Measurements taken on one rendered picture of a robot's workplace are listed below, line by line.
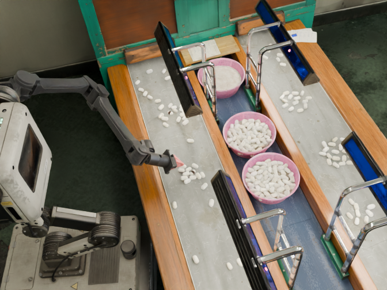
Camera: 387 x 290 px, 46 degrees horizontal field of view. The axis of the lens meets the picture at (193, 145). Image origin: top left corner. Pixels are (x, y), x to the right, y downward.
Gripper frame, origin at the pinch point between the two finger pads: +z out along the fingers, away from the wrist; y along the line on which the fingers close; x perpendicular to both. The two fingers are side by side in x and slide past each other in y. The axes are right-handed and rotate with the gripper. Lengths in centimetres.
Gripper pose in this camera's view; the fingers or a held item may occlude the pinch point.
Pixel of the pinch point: (181, 164)
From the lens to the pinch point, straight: 211.8
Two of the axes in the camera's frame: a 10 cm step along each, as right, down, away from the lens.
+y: -3.0, -7.5, 5.9
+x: -5.6, 6.4, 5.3
